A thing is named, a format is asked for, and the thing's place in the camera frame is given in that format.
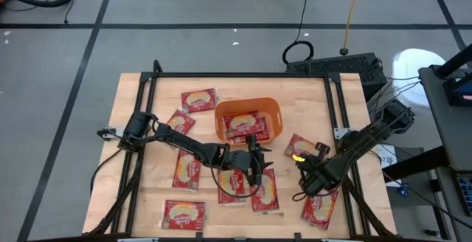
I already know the grey work desk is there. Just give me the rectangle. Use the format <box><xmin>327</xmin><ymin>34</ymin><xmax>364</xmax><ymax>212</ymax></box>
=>
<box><xmin>418</xmin><ymin>64</ymin><xmax>472</xmax><ymax>173</ymax></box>

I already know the black arm base cable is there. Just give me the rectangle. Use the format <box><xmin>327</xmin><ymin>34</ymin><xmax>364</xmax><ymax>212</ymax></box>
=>
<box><xmin>89</xmin><ymin>146</ymin><xmax>125</xmax><ymax>196</ymax></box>

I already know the black cable bundle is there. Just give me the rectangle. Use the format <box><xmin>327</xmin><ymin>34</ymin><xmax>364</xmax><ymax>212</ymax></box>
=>
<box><xmin>367</xmin><ymin>59</ymin><xmax>423</xmax><ymax>125</ymax></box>

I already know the orange plastic basket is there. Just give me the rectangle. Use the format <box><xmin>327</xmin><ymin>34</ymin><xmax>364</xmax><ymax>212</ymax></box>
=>
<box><xmin>214</xmin><ymin>97</ymin><xmax>284</xmax><ymax>146</ymax></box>

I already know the yellow extension cable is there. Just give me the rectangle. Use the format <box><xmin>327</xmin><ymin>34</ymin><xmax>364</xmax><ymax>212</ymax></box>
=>
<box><xmin>341</xmin><ymin>0</ymin><xmax>366</xmax><ymax>57</ymax></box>

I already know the black pole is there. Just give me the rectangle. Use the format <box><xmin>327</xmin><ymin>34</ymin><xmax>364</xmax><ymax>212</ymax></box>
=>
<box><xmin>434</xmin><ymin>44</ymin><xmax>472</xmax><ymax>80</ymax></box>

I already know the black device on desk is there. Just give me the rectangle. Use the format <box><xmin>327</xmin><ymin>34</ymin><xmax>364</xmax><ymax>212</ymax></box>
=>
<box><xmin>442</xmin><ymin>72</ymin><xmax>472</xmax><ymax>107</ymax></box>

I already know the black desk leg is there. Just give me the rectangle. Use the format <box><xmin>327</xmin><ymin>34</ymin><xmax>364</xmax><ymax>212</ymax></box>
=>
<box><xmin>381</xmin><ymin>145</ymin><xmax>451</xmax><ymax>184</ymax></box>

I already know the black coiled power cable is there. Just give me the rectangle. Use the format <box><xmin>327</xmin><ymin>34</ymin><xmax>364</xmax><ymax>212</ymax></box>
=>
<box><xmin>282</xmin><ymin>0</ymin><xmax>316</xmax><ymax>66</ymax></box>

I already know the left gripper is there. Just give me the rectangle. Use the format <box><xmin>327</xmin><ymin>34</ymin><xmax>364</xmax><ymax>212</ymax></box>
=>
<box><xmin>230</xmin><ymin>134</ymin><xmax>275</xmax><ymax>187</ymax></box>

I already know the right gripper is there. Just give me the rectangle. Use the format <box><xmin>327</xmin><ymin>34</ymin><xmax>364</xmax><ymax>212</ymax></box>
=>
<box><xmin>293</xmin><ymin>142</ymin><xmax>336</xmax><ymax>198</ymax></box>

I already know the black aluminium table frame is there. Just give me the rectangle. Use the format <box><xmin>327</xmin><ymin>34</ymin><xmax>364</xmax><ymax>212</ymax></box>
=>
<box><xmin>86</xmin><ymin>59</ymin><xmax>398</xmax><ymax>242</ymax></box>

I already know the white paper sheet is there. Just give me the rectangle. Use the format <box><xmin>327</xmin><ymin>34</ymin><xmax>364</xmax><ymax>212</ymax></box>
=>
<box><xmin>376</xmin><ymin>144</ymin><xmax>398</xmax><ymax>170</ymax></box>

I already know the black computer tower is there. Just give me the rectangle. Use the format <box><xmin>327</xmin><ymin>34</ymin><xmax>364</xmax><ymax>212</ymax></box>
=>
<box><xmin>285</xmin><ymin>52</ymin><xmax>389</xmax><ymax>103</ymax></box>

